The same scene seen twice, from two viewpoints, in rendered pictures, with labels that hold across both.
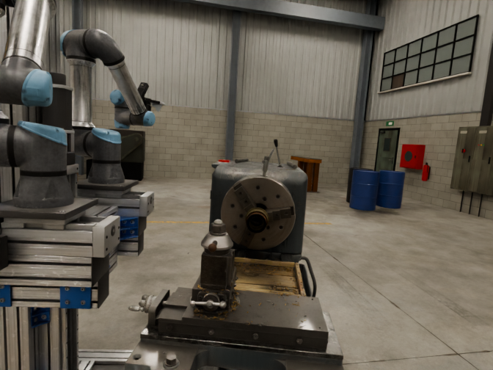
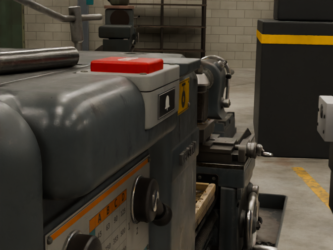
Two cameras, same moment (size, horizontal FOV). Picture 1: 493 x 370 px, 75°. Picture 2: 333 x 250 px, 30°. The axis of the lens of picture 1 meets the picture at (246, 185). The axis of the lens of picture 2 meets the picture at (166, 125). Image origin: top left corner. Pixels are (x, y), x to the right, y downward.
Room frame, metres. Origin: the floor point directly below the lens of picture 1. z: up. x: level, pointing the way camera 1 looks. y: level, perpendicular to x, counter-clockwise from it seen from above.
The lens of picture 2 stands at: (2.45, 0.29, 1.31)
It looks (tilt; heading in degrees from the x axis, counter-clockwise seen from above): 10 degrees down; 190
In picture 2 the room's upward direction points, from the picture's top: 1 degrees clockwise
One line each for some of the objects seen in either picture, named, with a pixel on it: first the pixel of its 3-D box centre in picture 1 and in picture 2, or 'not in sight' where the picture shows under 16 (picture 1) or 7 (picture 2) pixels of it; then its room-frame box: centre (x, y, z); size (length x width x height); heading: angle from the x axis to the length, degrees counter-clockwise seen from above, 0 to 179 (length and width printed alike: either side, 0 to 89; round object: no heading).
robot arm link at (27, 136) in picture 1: (40, 145); not in sight; (0.92, 0.59, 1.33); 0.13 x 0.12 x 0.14; 115
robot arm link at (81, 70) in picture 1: (81, 95); not in sight; (1.46, 0.75, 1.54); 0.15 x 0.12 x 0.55; 73
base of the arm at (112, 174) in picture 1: (106, 170); not in sight; (1.42, 0.62, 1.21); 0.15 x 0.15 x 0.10
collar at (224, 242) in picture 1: (217, 239); (195, 79); (0.77, 0.06, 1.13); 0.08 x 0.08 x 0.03
